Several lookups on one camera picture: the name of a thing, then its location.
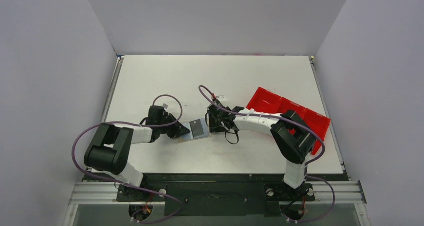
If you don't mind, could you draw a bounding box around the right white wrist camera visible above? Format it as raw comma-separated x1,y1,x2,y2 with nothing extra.
215,95,228,102

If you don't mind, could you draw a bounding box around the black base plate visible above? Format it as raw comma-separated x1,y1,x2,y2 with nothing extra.
71,173,349,221

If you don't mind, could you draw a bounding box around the purple cable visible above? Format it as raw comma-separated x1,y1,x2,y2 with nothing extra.
71,94,184,215
198,85,337,223

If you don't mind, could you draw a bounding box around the dark grey credit card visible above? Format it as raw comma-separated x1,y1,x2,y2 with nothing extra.
190,119,204,138

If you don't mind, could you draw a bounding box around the beige leather card holder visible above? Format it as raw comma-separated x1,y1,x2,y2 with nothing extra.
178,118,212,142

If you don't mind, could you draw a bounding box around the aluminium frame rail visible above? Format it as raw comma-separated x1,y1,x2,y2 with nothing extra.
71,55,367,225

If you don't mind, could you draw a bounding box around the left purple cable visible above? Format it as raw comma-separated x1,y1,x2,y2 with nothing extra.
71,94,184,215

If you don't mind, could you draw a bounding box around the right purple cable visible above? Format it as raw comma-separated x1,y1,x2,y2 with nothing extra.
198,85,337,223

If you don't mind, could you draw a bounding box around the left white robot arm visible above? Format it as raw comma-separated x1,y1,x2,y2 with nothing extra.
84,105,190,201

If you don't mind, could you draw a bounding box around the red plastic bin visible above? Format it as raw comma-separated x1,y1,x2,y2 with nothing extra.
246,86,332,156

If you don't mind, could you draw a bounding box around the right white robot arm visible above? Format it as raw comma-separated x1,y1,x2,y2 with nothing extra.
207,100,317,199

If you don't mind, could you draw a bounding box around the black looped cable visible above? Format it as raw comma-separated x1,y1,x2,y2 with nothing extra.
224,126,240,145

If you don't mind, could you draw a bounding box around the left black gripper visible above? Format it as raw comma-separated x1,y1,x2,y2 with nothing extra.
158,113,190,139

